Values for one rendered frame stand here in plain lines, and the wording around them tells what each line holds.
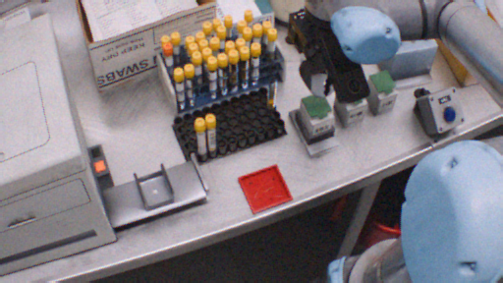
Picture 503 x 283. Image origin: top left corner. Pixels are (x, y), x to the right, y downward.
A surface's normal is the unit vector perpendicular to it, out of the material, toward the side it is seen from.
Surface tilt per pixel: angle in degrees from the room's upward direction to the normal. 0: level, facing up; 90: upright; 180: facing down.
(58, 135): 0
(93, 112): 0
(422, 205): 83
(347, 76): 31
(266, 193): 0
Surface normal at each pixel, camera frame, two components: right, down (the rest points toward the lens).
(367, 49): 0.18, 0.85
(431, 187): -0.97, 0.12
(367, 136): 0.02, -0.50
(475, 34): -0.75, -0.48
